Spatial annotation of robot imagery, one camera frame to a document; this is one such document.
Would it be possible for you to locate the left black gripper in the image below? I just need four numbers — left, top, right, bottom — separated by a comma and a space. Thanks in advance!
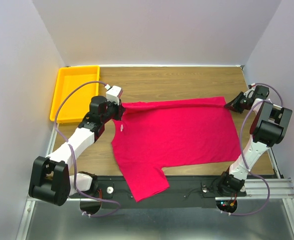
101, 97, 125, 124

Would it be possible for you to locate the red t shirt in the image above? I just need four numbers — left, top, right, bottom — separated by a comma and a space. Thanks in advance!
111, 96, 241, 202

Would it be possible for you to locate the yellow plastic tray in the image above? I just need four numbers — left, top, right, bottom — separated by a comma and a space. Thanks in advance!
49, 65, 100, 124

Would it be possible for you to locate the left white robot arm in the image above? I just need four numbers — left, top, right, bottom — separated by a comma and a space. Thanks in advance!
28, 95, 124, 206

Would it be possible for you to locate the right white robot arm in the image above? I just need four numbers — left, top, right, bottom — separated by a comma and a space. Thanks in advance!
217, 83, 293, 196

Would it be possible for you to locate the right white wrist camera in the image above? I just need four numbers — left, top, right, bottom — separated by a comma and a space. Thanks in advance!
244, 84, 256, 99

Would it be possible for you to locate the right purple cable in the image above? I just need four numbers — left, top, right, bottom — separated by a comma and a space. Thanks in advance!
220, 83, 285, 216

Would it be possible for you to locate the purple cable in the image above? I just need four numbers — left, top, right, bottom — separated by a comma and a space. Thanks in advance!
53, 81, 121, 218
220, 83, 285, 216

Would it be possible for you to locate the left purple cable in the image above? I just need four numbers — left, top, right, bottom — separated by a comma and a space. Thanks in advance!
53, 81, 121, 218

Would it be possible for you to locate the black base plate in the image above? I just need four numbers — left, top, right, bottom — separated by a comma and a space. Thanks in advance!
69, 175, 247, 210

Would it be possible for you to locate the aluminium frame rail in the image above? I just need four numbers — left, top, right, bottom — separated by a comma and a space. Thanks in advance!
15, 122, 74, 240

